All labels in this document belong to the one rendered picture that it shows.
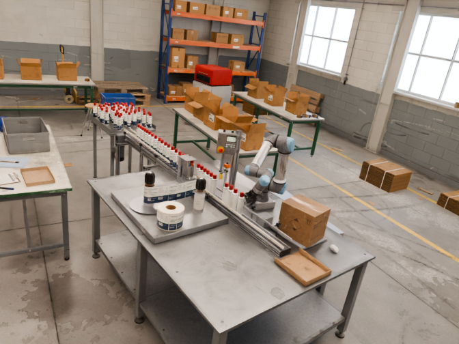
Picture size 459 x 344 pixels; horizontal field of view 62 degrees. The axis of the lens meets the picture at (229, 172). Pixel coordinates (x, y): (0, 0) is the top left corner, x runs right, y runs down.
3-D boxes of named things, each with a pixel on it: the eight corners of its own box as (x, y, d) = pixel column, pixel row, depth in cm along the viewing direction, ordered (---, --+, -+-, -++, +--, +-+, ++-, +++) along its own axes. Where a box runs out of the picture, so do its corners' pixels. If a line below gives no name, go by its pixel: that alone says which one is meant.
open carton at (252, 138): (223, 142, 517) (227, 116, 503) (253, 140, 546) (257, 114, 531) (240, 152, 489) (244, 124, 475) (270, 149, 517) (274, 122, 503)
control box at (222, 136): (216, 149, 338) (218, 129, 331) (235, 151, 339) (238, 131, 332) (216, 153, 329) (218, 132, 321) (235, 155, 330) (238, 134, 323)
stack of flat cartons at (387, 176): (357, 177, 678) (362, 160, 666) (376, 173, 708) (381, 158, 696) (388, 193, 630) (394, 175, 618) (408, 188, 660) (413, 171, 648)
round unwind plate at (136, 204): (123, 201, 315) (123, 199, 314) (156, 194, 333) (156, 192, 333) (139, 218, 293) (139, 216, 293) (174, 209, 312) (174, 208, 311)
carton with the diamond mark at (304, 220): (276, 231, 308) (281, 201, 297) (292, 222, 325) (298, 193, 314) (307, 248, 290) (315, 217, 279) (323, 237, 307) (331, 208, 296)
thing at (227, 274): (86, 181, 354) (86, 179, 353) (217, 161, 443) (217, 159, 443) (219, 336, 206) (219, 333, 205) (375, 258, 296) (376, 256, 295)
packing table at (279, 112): (227, 125, 885) (231, 91, 855) (256, 124, 924) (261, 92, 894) (283, 160, 713) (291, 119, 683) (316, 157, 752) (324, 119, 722)
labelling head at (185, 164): (175, 181, 362) (177, 155, 352) (187, 179, 370) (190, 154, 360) (184, 187, 352) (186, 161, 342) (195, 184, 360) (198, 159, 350)
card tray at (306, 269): (274, 261, 272) (274, 256, 270) (298, 252, 287) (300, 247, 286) (305, 287, 250) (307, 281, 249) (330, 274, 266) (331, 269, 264)
